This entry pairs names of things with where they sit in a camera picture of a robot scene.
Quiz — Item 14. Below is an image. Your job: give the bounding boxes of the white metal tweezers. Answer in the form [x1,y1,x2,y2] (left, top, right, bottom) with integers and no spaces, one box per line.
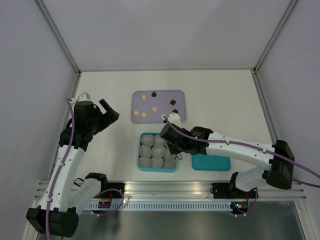
[177,153,183,161]

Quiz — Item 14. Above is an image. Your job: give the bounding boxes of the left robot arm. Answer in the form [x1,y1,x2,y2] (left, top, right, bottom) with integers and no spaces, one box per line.
[26,97,120,240]

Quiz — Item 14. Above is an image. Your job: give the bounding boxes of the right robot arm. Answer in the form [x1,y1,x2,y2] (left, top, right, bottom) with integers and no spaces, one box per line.
[160,123,295,198]

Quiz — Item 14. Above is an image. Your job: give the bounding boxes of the teal chocolate box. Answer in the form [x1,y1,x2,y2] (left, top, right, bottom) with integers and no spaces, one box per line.
[137,132,178,173]

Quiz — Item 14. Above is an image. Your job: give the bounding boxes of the dark chocolate right upper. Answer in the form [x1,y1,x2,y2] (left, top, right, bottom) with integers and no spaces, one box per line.
[170,99,176,106]

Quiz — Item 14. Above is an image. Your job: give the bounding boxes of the white paper cup middle-right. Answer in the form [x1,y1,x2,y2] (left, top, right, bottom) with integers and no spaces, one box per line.
[163,148,176,161]

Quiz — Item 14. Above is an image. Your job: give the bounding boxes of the white paper cup back-middle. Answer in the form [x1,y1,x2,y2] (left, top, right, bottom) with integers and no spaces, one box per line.
[153,134,166,147]

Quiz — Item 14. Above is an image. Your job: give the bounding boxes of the white paper cup centre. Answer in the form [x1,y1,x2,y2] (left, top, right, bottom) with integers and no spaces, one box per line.
[151,146,166,158]

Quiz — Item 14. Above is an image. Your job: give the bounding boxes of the white paper cup front-right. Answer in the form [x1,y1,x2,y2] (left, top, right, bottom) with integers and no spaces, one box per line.
[162,159,176,169]

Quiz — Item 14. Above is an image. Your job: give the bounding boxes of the white paper cup front-middle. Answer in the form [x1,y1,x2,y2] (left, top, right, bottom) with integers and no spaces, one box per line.
[150,157,164,169]

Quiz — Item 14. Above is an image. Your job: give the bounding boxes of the white paper cup back-left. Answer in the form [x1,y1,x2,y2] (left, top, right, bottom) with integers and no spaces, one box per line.
[140,134,154,147]

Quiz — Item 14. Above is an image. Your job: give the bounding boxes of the teal box lid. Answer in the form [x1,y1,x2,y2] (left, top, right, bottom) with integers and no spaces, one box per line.
[191,154,231,172]

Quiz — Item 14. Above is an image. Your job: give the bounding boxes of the white paper cup middle-left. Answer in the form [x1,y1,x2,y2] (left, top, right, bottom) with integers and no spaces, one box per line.
[139,144,152,158]

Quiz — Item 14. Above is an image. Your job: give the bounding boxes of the white paper cup front-left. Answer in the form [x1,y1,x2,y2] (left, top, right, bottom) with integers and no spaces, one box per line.
[138,157,151,168]

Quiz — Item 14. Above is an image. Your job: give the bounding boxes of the lilac plastic tray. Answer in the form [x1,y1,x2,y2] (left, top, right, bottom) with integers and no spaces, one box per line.
[131,90,187,124]

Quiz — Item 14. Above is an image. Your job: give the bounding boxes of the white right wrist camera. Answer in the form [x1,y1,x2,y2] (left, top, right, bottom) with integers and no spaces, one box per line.
[161,112,182,128]

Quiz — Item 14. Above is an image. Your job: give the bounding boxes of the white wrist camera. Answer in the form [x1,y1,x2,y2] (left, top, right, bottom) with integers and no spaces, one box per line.
[161,112,182,128]
[70,92,91,105]

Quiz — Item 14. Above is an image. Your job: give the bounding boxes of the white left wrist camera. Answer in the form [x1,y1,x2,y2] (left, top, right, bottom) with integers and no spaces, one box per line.
[70,92,91,105]

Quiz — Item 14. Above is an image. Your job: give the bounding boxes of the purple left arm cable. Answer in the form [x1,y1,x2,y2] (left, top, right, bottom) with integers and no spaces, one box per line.
[44,97,77,240]

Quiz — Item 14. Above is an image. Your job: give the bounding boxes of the aluminium mounting rail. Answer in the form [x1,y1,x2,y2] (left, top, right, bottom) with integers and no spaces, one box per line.
[32,178,307,201]

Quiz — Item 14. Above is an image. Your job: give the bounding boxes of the white slotted cable duct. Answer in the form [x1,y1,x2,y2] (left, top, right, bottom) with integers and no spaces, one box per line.
[89,201,233,211]

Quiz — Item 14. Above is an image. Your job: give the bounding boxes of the left aluminium frame post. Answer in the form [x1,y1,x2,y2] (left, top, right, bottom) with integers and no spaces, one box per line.
[34,0,82,97]

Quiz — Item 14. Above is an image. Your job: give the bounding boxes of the aluminium frame post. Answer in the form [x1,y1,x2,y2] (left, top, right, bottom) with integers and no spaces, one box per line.
[34,0,82,97]
[250,0,300,143]

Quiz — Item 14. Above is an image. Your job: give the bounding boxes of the right aluminium frame post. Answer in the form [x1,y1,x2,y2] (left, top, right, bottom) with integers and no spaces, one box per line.
[250,0,300,143]

